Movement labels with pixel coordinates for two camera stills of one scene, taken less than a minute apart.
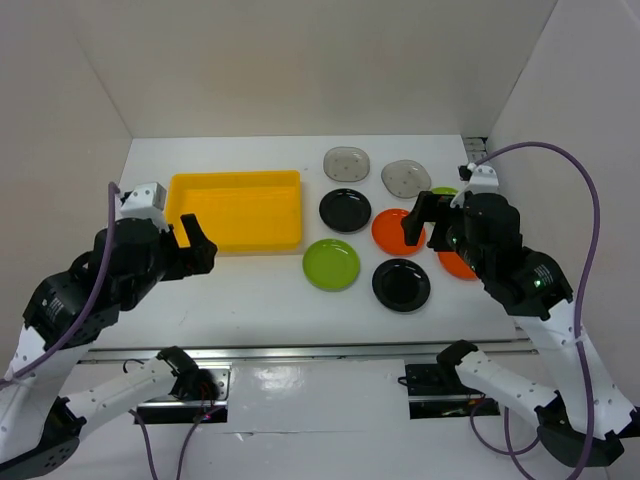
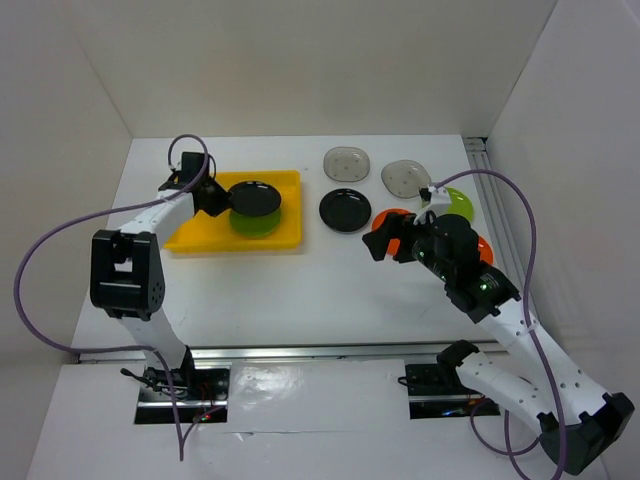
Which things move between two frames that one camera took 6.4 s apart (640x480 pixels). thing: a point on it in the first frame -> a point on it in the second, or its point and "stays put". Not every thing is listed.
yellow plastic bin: (255, 211) stays put
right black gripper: (425, 208) -> (394, 227)
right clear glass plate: (405, 178) stays put
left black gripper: (198, 258) -> (222, 202)
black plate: (401, 285) -> (254, 198)
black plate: (345, 211) stays put
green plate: (331, 265) -> (255, 226)
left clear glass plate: (346, 164) stays put
